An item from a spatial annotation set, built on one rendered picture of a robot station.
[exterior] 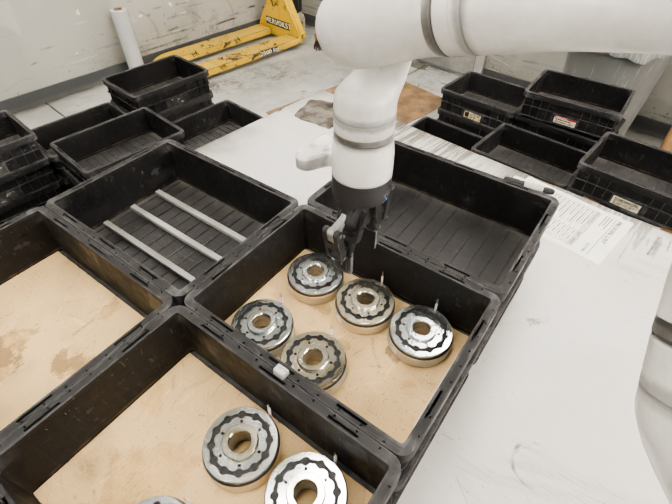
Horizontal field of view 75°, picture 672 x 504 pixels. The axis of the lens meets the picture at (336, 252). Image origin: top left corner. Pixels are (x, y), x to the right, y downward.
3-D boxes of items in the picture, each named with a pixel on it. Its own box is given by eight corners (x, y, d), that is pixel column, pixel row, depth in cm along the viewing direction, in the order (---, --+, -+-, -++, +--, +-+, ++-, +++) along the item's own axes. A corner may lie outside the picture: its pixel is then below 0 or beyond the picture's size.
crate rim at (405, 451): (500, 307, 68) (504, 297, 67) (405, 470, 51) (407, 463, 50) (303, 211, 85) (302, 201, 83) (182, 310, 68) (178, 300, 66)
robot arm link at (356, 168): (335, 136, 59) (335, 92, 55) (407, 164, 55) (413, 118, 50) (291, 167, 54) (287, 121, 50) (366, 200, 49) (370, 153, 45)
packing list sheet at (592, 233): (635, 221, 114) (636, 219, 114) (604, 268, 102) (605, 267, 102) (518, 172, 130) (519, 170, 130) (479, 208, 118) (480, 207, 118)
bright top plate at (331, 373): (357, 350, 69) (357, 348, 68) (323, 402, 63) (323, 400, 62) (304, 323, 72) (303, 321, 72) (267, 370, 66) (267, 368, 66)
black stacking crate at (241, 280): (484, 341, 75) (502, 300, 67) (397, 493, 58) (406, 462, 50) (306, 247, 92) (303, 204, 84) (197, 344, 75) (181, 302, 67)
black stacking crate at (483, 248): (540, 244, 92) (559, 202, 84) (485, 340, 75) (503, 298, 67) (381, 179, 109) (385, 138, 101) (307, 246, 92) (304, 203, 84)
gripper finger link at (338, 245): (325, 222, 54) (334, 246, 59) (317, 233, 54) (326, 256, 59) (342, 230, 53) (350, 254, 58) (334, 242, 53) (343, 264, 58)
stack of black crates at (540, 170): (563, 218, 200) (595, 154, 176) (535, 252, 184) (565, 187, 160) (485, 183, 219) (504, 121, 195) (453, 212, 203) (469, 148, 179)
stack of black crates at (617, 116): (598, 179, 222) (644, 92, 189) (573, 210, 204) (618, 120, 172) (520, 149, 242) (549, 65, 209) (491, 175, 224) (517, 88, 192)
